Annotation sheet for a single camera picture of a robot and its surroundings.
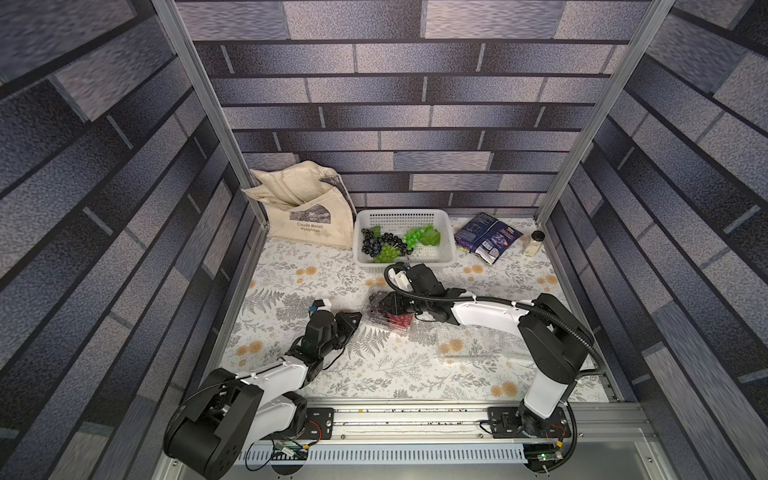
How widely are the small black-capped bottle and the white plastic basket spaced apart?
30 cm

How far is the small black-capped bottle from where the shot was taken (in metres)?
1.04

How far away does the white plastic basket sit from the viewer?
103cm
